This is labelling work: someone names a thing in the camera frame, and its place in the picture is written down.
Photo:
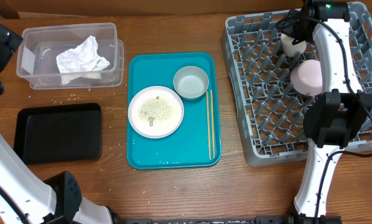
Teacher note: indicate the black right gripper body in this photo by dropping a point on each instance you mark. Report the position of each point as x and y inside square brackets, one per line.
[290, 25]

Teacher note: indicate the cream cup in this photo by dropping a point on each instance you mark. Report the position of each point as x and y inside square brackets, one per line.
[289, 49]

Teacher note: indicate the small pink bowl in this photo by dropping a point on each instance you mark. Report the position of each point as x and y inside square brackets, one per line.
[307, 78]

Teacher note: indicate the white napkin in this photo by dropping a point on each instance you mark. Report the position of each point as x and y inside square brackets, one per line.
[82, 61]

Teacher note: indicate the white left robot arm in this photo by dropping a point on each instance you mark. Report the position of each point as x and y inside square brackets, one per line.
[24, 198]

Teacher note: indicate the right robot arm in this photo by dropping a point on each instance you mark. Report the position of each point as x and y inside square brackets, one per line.
[340, 109]

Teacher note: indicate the grey dishwasher rack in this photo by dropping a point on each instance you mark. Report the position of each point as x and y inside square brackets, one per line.
[269, 111]

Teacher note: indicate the clear plastic bin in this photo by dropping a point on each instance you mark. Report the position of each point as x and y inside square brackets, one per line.
[36, 60]

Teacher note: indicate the black tray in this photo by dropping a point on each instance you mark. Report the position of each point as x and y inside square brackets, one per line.
[59, 133]

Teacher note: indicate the right wooden chopstick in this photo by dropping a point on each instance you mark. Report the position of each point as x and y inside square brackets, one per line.
[213, 125]

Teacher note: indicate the wooden chopstick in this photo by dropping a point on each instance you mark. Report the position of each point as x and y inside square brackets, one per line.
[208, 126]
[213, 125]

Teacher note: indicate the left wooden chopstick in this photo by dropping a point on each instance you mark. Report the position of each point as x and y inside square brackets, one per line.
[208, 126]

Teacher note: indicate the grey bowl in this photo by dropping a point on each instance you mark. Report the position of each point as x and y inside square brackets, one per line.
[191, 82]

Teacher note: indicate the teal serving tray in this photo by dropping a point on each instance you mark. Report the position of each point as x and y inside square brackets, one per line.
[188, 145]

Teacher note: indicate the large white plate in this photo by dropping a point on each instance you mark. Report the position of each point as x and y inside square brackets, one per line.
[155, 112]

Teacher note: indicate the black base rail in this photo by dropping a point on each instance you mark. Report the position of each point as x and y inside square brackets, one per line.
[257, 220]

